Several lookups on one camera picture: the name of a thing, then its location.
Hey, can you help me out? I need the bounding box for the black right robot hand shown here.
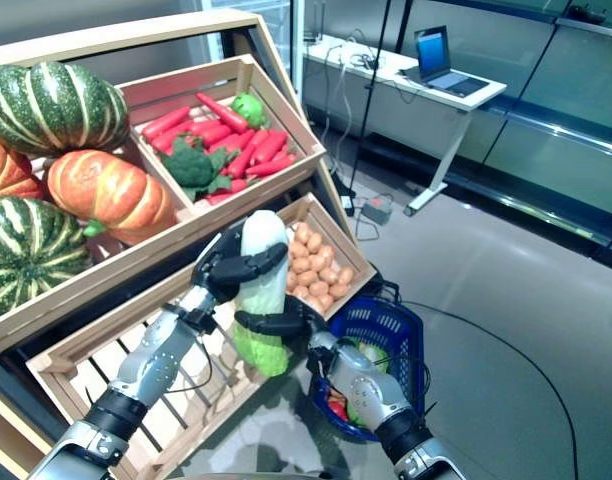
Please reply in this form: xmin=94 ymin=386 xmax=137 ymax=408
xmin=234 ymin=299 xmax=333 ymax=349

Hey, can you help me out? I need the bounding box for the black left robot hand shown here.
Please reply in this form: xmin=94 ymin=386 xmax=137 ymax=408
xmin=192 ymin=230 xmax=291 ymax=304

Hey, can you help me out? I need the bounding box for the blue plastic shopping basket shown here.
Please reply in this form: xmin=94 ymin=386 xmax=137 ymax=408
xmin=308 ymin=279 xmax=432 ymax=444

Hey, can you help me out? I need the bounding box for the wooden potato crate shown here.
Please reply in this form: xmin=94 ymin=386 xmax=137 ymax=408
xmin=265 ymin=192 xmax=378 ymax=324

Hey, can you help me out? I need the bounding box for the wooden carrot crate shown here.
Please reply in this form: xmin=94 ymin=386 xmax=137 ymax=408
xmin=114 ymin=53 xmax=326 ymax=236

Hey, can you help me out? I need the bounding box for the dark green broccoli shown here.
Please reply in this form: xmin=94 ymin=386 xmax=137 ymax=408
xmin=159 ymin=137 xmax=237 ymax=202

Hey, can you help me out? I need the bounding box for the wide wooden pumpkin crate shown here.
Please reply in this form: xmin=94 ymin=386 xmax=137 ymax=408
xmin=0 ymin=82 xmax=200 ymax=354

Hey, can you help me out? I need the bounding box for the slatted wooden cabbage crate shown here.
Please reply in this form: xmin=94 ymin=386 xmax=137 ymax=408
xmin=24 ymin=239 xmax=307 ymax=480

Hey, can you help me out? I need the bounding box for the small orange pumpkin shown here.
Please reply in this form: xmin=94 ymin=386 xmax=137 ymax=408
xmin=45 ymin=149 xmax=180 ymax=246

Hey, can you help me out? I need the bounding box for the grey power box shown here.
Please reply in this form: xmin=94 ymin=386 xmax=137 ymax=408
xmin=361 ymin=198 xmax=395 ymax=224

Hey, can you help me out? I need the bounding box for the green striped pumpkin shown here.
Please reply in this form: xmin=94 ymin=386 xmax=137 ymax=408
xmin=0 ymin=60 xmax=131 ymax=156
xmin=0 ymin=195 xmax=93 ymax=324

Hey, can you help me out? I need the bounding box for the black stand pole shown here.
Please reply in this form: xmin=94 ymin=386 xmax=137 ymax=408
xmin=343 ymin=0 xmax=392 ymax=201

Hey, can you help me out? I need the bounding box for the large orange pumpkin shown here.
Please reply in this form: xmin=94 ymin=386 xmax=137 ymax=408
xmin=0 ymin=130 xmax=47 ymax=201

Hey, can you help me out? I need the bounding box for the white standing desk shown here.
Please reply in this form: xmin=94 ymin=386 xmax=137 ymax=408
xmin=301 ymin=39 xmax=508 ymax=217

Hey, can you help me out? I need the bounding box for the large wooden display shelf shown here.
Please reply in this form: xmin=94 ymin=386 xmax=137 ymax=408
xmin=0 ymin=9 xmax=360 ymax=480

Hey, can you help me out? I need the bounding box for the black router with antennas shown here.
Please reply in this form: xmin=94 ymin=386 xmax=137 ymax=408
xmin=303 ymin=0 xmax=327 ymax=44

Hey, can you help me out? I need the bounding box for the white glass door fridge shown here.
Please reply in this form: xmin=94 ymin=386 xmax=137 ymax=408
xmin=198 ymin=0 xmax=307 ymax=96

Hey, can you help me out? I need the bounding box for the open grey laptop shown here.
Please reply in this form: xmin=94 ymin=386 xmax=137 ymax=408
xmin=399 ymin=24 xmax=490 ymax=99

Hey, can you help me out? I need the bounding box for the black floor cable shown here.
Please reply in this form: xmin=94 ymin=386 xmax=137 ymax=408
xmin=398 ymin=299 xmax=582 ymax=480

